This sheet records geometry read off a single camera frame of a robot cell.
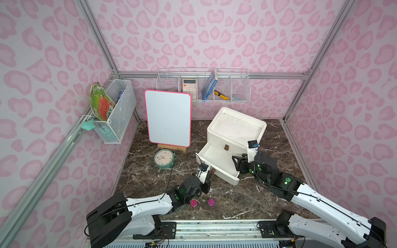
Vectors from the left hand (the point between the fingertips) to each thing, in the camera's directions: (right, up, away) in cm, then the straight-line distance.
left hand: (211, 171), depth 80 cm
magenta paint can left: (-9, -16, 0) cm, 19 cm away
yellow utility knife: (+8, +43, +18) cm, 47 cm away
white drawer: (+5, +5, +3) cm, 7 cm away
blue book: (-1, +47, +8) cm, 48 cm away
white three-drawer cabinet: (+11, +22, +2) cm, 24 cm away
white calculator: (-12, +48, +15) cm, 52 cm away
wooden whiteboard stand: (-30, +11, +19) cm, 37 cm away
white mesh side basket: (-47, +21, -7) cm, 52 cm away
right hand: (+11, +9, -7) cm, 16 cm away
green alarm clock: (-28, +4, +16) cm, 32 cm away
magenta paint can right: (0, -17, +2) cm, 17 cm away
